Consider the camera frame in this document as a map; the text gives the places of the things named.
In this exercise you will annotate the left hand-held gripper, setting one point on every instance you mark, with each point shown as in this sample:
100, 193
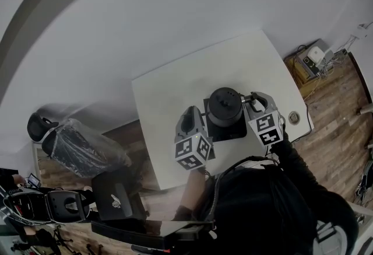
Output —
190, 150

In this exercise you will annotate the black domed backpack unit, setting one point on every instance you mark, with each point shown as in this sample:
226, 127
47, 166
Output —
68, 205

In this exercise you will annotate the plastic-wrapped black office chair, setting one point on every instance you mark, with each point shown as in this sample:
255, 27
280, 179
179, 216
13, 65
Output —
81, 154

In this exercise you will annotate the small black box device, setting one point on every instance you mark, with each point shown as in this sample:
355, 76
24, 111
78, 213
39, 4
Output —
308, 62

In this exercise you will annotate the white router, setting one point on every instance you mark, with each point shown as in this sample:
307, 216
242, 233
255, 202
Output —
316, 55

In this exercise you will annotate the person's right forearm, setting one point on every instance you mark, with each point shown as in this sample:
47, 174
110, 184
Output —
294, 160

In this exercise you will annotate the person's black clothing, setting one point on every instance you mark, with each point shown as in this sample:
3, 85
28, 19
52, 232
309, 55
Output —
262, 210

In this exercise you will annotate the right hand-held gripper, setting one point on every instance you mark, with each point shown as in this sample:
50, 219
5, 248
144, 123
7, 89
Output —
266, 128

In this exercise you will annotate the black square kettle base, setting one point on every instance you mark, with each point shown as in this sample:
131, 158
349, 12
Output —
230, 133

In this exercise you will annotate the black flat panel device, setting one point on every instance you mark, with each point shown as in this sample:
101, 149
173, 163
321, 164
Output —
131, 233

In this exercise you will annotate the black gooseneck kettle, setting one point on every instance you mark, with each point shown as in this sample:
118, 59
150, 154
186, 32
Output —
225, 105

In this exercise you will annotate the white square table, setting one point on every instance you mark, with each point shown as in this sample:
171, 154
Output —
163, 108

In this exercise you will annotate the person's left forearm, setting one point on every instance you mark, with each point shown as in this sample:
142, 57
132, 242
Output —
193, 189

